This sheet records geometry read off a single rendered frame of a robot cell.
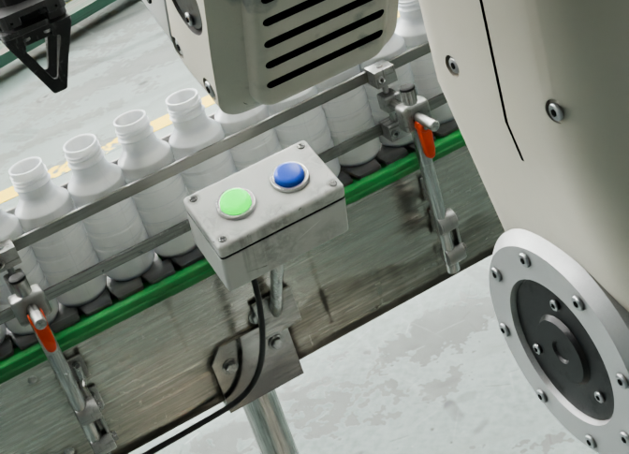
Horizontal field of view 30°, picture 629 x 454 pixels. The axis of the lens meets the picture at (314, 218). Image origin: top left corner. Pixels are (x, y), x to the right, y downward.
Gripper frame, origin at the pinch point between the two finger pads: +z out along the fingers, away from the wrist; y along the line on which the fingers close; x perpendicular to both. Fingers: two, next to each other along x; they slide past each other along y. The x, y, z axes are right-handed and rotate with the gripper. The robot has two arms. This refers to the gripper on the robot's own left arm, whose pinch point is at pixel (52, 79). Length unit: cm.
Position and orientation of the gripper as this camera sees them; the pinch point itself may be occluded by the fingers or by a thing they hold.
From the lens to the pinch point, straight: 121.2
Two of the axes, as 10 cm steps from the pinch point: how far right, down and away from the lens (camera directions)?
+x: 8.6, -4.4, 2.7
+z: 2.7, 8.2, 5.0
